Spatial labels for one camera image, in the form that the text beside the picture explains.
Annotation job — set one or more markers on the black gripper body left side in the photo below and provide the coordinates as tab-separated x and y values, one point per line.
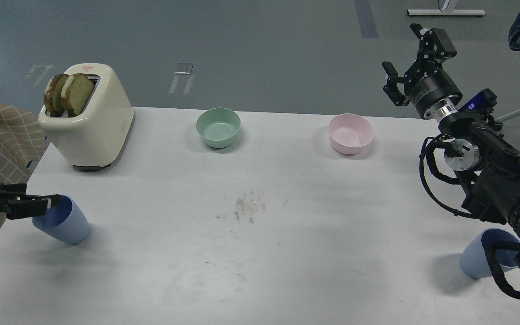
12	200

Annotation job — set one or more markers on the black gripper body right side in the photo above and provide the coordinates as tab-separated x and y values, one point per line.
424	88

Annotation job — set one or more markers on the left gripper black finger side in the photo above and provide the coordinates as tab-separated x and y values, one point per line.
31	206

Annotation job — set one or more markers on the toast slice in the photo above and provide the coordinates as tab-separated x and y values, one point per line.
75	93
52	96

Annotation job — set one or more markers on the toast slice left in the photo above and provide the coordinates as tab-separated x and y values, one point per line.
52	96

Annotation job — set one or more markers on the toast slice right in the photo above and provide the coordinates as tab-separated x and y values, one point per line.
75	93

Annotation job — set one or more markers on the pink bowl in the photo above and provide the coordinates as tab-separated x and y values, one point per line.
350	134

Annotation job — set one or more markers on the cream toaster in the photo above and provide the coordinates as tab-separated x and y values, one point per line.
93	139

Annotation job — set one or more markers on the white stand base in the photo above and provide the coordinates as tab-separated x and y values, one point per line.
453	12

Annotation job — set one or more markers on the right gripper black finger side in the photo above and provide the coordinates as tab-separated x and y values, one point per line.
435	46
392	77

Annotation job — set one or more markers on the green bowl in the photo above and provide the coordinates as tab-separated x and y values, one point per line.
218	127

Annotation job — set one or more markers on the blue cup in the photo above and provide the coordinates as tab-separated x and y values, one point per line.
65	222
473	260

